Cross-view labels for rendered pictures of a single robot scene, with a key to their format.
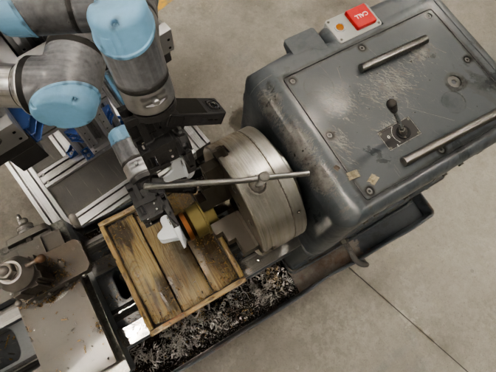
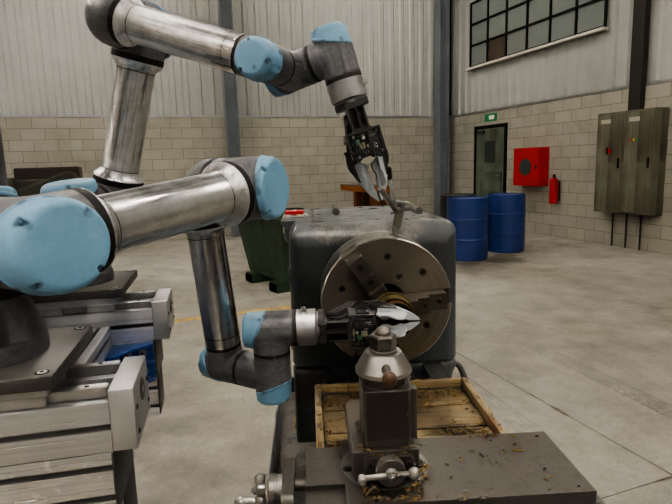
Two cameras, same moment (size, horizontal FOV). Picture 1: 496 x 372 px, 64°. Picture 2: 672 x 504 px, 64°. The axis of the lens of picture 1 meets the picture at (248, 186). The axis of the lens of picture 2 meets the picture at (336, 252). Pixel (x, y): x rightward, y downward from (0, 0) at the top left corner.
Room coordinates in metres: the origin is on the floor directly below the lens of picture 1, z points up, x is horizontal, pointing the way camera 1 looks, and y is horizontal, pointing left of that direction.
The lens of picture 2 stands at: (-0.36, 1.09, 1.41)
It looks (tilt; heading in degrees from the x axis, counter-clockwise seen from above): 9 degrees down; 307
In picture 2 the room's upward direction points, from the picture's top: 2 degrees counter-clockwise
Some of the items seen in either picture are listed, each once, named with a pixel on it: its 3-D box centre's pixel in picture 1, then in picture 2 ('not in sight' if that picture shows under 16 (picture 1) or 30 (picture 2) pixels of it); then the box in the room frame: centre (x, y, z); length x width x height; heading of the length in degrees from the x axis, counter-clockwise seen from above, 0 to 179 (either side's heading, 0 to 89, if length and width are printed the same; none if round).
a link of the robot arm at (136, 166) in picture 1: (140, 171); (308, 325); (0.33, 0.28, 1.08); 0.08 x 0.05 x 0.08; 129
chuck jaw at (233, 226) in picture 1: (240, 236); (426, 301); (0.21, -0.01, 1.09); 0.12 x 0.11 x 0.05; 40
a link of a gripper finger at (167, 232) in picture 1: (169, 233); (398, 316); (0.18, 0.17, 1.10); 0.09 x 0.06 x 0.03; 39
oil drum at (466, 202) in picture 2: not in sight; (467, 228); (2.77, -6.16, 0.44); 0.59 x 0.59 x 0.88
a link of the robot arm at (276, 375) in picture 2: not in sight; (266, 373); (0.41, 0.33, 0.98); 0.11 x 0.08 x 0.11; 7
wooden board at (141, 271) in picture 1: (172, 252); (402, 418); (0.17, 0.18, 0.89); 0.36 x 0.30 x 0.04; 40
